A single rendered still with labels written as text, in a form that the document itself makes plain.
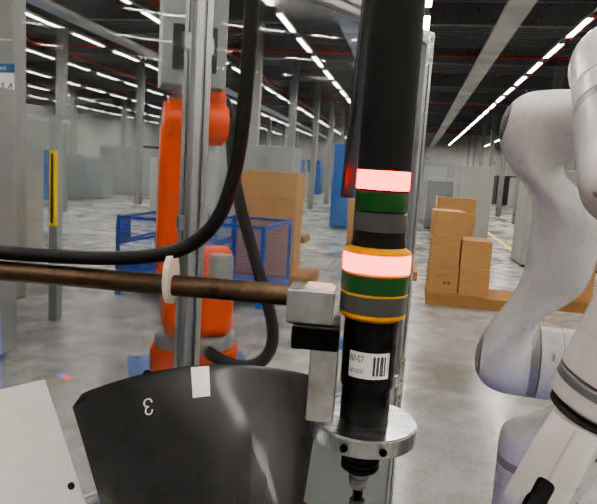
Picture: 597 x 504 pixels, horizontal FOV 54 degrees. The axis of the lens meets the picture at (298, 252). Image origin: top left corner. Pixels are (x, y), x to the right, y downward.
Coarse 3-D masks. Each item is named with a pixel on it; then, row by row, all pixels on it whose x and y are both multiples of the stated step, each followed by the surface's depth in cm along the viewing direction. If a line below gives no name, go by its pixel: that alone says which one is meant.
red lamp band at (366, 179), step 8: (360, 176) 36; (368, 176) 36; (376, 176) 35; (384, 176) 35; (392, 176) 35; (400, 176) 35; (408, 176) 36; (360, 184) 36; (368, 184) 36; (376, 184) 35; (384, 184) 35; (392, 184) 35; (400, 184) 36; (408, 184) 36
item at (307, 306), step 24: (288, 288) 37; (288, 312) 37; (312, 312) 37; (312, 336) 37; (336, 336) 36; (312, 360) 37; (336, 360) 37; (312, 384) 38; (312, 408) 38; (336, 408) 40; (312, 432) 38; (336, 432) 37; (360, 432) 37; (384, 432) 37; (408, 432) 37; (360, 456) 36; (384, 456) 36
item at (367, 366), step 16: (352, 320) 37; (352, 336) 37; (368, 336) 37; (384, 336) 37; (352, 352) 37; (368, 352) 37; (384, 352) 37; (352, 368) 37; (368, 368) 37; (384, 368) 37; (352, 384) 37; (368, 384) 37; (384, 384) 37; (352, 400) 38; (368, 400) 37; (384, 400) 38; (352, 416) 38; (368, 416) 37; (384, 416) 38; (352, 464) 38; (368, 464) 38
